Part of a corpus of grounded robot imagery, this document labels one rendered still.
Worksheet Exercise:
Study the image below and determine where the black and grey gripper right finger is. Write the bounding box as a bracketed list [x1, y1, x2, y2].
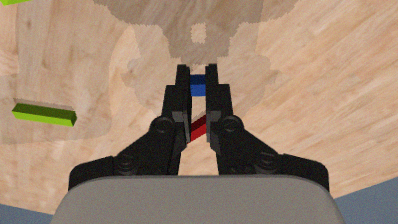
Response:
[205, 64, 330, 193]

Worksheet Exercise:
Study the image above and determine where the small blue block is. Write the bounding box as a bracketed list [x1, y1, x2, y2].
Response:
[190, 74, 206, 97]

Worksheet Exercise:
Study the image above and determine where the red rod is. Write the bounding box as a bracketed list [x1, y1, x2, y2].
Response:
[191, 114, 206, 142]

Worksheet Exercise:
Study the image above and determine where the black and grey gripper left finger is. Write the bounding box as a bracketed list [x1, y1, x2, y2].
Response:
[68, 64, 192, 191]

